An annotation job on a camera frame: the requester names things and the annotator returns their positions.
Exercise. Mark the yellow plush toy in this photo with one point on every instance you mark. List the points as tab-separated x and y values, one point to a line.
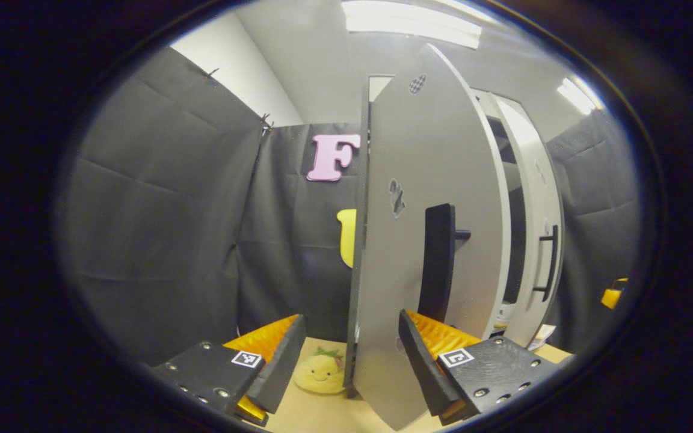
319	376

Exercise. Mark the grey shoe cabinet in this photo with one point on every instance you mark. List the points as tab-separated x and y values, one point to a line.
357	252

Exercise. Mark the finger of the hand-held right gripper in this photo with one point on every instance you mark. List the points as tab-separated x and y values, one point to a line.
612	296

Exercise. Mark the small ceiling light panel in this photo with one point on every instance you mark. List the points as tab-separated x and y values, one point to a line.
578	95

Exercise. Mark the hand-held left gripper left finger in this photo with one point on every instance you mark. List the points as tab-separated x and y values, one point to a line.
283	367

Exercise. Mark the light grey cabinet door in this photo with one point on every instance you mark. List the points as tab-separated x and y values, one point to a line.
533	180
418	150

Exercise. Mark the large ceiling light panel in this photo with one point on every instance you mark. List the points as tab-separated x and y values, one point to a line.
412	21

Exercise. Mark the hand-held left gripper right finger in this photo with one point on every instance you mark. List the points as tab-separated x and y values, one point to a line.
421	367

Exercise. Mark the black backdrop cloth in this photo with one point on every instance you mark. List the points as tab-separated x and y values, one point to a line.
593	180
160	210

